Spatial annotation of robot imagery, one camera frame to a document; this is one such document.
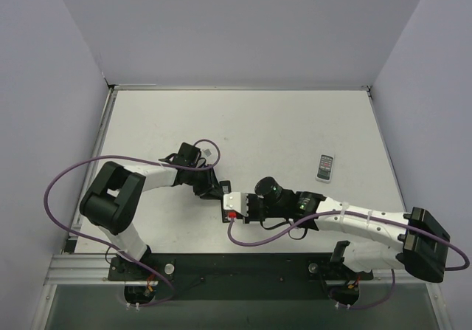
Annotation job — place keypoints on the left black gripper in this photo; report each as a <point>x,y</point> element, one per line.
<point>212,188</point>

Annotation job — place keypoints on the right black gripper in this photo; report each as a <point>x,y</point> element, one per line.
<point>253,207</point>

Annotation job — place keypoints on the black remote control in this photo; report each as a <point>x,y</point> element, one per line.
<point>227,189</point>

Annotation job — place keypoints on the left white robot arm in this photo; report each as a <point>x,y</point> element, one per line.
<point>111,201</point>

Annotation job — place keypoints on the white remote control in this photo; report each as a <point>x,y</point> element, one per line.
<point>325,168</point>

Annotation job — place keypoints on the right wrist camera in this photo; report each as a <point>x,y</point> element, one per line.
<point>237,204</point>

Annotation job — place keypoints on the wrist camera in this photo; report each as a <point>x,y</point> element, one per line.
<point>208,152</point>
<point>237,204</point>

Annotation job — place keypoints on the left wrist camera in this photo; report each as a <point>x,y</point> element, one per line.
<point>208,152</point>

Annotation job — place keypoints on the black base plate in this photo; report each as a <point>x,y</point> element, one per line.
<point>237,276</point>

